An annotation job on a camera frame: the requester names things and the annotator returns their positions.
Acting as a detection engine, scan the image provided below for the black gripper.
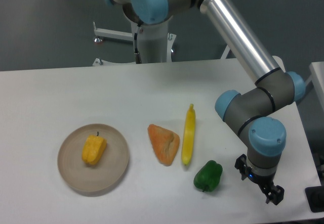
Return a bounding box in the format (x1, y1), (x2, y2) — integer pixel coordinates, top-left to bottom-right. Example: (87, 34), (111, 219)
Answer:
(234, 154), (285, 205)

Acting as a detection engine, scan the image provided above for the yellow bell pepper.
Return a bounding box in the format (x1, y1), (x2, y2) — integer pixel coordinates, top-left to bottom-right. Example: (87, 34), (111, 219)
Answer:
(82, 132), (107, 165)

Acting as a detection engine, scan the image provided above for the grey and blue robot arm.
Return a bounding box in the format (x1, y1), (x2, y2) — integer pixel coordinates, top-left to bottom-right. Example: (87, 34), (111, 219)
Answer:
(105, 0), (305, 204)

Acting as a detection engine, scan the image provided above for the green bell pepper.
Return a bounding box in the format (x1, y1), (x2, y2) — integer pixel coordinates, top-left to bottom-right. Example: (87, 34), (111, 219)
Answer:
(193, 160), (223, 192)

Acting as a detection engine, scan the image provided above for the beige round plate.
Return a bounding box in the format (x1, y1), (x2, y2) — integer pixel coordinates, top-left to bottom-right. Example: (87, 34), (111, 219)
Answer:
(57, 124), (130, 196)

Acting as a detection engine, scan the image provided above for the black box at table edge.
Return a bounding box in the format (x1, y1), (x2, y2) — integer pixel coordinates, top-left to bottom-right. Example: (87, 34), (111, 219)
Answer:
(305, 186), (323, 213)

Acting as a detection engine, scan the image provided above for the yellow banana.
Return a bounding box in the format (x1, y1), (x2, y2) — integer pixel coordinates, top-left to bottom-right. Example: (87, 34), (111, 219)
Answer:
(181, 104), (196, 165)

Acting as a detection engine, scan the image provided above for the orange bread wedge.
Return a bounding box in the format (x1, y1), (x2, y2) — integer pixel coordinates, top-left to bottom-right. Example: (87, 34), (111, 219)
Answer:
(147, 124), (180, 166)

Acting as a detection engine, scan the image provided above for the white side table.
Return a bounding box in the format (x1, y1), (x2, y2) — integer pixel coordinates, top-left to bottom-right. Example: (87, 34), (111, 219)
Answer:
(296, 61), (324, 108)

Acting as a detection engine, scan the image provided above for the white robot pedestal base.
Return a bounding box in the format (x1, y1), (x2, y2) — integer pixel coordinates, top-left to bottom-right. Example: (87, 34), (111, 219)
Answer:
(93, 19), (176, 64)

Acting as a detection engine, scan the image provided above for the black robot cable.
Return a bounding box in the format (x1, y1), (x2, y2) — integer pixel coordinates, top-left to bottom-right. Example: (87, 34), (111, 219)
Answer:
(133, 21), (143, 64)

